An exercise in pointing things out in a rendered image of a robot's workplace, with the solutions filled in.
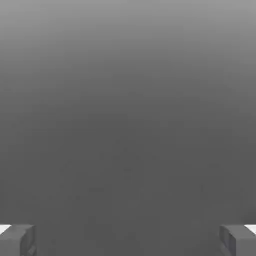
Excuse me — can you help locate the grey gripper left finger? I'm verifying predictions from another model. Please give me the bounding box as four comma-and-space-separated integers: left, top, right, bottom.
0, 224, 38, 256

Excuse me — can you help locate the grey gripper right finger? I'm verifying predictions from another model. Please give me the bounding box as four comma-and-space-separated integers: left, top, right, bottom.
218, 224, 256, 256

